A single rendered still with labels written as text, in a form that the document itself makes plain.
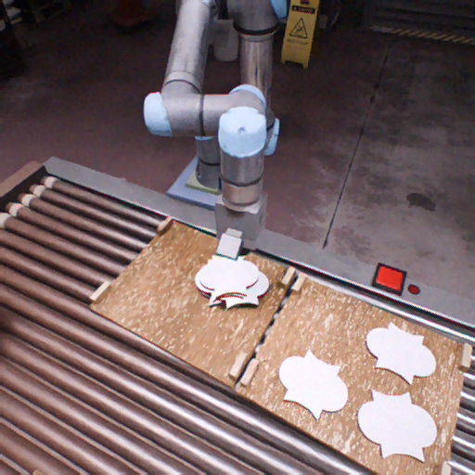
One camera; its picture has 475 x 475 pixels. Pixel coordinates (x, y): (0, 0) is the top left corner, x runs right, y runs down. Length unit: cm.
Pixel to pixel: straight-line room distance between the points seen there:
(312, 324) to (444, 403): 31
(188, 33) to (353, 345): 76
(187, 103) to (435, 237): 215
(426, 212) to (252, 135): 228
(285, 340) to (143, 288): 38
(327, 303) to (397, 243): 158
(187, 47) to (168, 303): 58
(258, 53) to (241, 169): 49
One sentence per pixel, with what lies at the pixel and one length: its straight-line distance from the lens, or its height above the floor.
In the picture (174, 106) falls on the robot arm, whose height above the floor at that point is 141.
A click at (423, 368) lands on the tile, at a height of 95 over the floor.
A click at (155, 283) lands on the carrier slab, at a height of 94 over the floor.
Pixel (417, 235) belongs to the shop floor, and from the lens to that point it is 264.
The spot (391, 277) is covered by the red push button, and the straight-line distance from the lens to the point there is 110.
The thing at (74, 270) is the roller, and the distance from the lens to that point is 114.
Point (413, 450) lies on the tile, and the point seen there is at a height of 95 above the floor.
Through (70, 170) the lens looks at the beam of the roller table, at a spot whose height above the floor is 91.
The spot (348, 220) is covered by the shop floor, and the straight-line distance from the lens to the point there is 258.
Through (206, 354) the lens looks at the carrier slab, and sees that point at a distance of 91.
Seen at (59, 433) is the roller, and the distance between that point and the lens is 93.
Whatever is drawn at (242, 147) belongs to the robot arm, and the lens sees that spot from 61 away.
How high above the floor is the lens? 175
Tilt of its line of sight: 48 degrees down
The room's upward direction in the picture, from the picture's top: straight up
